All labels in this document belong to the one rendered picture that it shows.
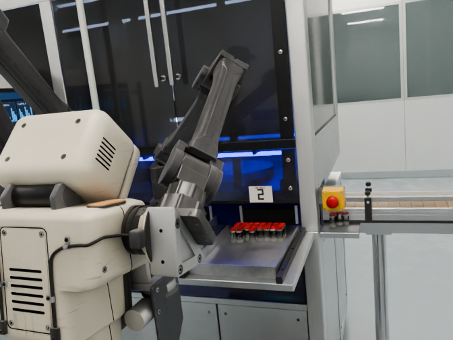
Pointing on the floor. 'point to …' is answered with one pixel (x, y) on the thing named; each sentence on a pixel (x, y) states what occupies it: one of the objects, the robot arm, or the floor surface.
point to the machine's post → (307, 162)
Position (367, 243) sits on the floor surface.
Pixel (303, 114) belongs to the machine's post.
